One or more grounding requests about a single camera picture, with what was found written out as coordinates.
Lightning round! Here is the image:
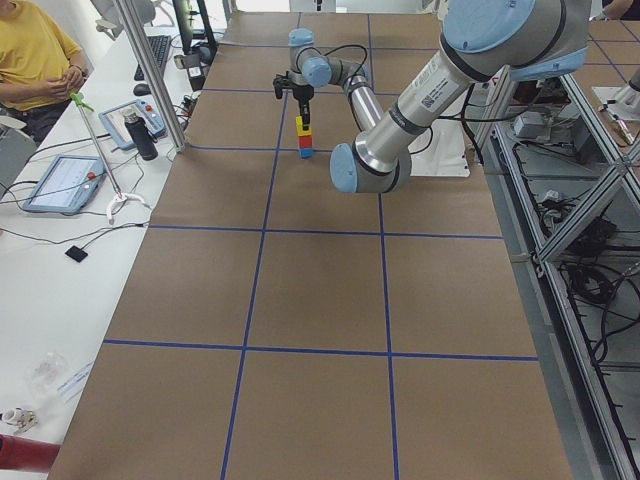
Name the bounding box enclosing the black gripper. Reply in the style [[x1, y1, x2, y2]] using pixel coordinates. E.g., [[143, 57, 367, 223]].
[[292, 83, 314, 130]]

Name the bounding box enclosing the yellow cube block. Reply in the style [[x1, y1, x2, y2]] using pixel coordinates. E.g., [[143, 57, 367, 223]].
[[295, 115, 312, 137]]

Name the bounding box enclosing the red cube block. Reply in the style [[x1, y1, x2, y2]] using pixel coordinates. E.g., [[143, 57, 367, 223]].
[[298, 135, 313, 150]]

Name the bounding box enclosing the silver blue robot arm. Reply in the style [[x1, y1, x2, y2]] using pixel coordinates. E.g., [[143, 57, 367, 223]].
[[273, 0, 591, 193]]

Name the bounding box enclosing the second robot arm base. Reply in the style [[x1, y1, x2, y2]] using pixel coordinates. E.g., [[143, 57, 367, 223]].
[[592, 70, 639, 146]]

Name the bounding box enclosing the black computer monitor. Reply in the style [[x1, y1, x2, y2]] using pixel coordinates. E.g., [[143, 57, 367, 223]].
[[172, 0, 218, 64]]

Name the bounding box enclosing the black keyboard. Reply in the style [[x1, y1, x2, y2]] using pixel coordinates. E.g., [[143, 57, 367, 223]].
[[133, 34, 172, 82]]

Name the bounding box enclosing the black water bottle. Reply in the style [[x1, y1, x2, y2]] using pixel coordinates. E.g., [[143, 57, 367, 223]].
[[122, 107, 158, 161]]

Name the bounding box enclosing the far teach pendant tablet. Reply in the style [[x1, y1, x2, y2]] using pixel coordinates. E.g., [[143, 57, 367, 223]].
[[98, 99, 166, 150]]

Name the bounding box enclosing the teach pendant tablet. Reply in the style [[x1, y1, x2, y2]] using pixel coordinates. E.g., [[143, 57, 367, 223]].
[[22, 154, 105, 214], [98, 99, 166, 150]]

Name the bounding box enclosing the green white stick stand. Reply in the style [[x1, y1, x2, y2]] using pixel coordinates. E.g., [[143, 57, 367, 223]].
[[70, 93, 151, 226]]

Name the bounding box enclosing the near teach pendant tablet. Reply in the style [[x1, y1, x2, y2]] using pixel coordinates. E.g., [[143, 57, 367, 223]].
[[22, 154, 105, 214]]

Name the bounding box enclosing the person in yellow shirt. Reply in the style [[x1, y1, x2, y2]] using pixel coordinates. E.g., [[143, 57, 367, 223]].
[[1, 1, 88, 143]]

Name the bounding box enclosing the small black square pad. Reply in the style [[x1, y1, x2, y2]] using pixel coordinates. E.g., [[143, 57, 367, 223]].
[[65, 245, 88, 263]]

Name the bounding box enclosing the black camera cable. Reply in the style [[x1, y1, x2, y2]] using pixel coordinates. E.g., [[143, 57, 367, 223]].
[[314, 43, 370, 86]]

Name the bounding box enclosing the white pedestal column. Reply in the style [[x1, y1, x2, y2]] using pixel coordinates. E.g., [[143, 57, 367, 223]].
[[409, 119, 469, 177]]

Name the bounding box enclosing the aluminium frame post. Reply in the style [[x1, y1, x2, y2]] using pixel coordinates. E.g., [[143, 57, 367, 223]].
[[114, 0, 186, 153]]

